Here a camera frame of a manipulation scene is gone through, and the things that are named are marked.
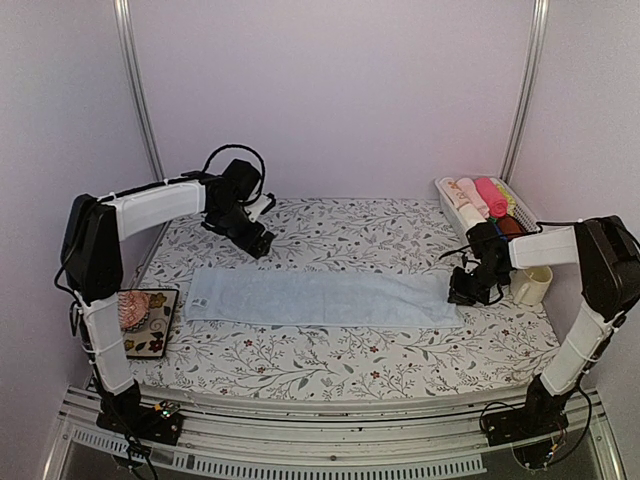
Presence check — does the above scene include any pink patterned cupcake liner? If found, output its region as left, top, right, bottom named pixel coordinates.
left=118, top=290, right=150, bottom=331

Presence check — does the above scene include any left aluminium frame post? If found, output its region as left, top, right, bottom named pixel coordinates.
left=113, top=0, right=165, bottom=180

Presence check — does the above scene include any front aluminium rail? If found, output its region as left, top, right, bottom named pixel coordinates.
left=43, top=387, right=629, bottom=479

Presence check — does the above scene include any white plastic basket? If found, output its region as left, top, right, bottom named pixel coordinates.
left=434, top=177, right=537, bottom=240

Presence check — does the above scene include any right aluminium frame post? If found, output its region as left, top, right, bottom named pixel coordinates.
left=499, top=0, right=550, bottom=184

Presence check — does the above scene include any hot pink rolled towel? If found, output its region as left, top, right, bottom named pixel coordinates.
left=474, top=177, right=508, bottom=218

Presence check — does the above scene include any cream ceramic mug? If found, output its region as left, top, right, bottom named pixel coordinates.
left=510, top=266, right=553, bottom=306

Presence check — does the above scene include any aluminium frame post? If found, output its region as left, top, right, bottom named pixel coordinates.
left=499, top=0, right=550, bottom=184
left=113, top=0, right=165, bottom=180

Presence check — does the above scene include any yellow rolled towel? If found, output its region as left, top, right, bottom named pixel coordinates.
left=496, top=184, right=517, bottom=208

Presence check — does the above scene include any light blue cloth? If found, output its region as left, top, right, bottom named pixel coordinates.
left=183, top=268, right=464, bottom=329

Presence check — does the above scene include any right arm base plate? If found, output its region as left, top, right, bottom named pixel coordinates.
left=479, top=401, right=569, bottom=446

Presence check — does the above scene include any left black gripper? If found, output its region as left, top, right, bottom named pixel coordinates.
left=212, top=202, right=276, bottom=259

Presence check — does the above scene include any light pink rolled towel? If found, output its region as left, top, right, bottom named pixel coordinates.
left=456, top=178, right=490, bottom=218

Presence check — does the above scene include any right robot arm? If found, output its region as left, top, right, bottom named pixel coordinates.
left=447, top=216, right=639, bottom=445

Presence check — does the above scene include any dark red rolled towel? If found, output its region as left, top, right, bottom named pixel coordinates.
left=496, top=215, right=527, bottom=240

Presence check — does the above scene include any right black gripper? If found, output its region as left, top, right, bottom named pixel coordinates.
left=451, top=263, right=510, bottom=306

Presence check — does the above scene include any floral square plate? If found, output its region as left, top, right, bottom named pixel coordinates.
left=121, top=289, right=179, bottom=360

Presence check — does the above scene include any cream white towel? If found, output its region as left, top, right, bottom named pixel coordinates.
left=458, top=203, right=486, bottom=231

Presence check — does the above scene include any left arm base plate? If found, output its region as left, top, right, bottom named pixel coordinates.
left=96, top=400, right=185, bottom=446

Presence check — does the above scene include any cream printed rolled towel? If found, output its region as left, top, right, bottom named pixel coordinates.
left=439, top=177, right=468, bottom=209

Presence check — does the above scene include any white barcode towel label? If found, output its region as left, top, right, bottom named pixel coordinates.
left=192, top=298, right=208, bottom=308

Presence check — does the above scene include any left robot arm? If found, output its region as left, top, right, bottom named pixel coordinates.
left=56, top=159, right=276, bottom=434

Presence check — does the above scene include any left black braided cable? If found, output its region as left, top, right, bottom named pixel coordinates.
left=202, top=143, right=267, bottom=201

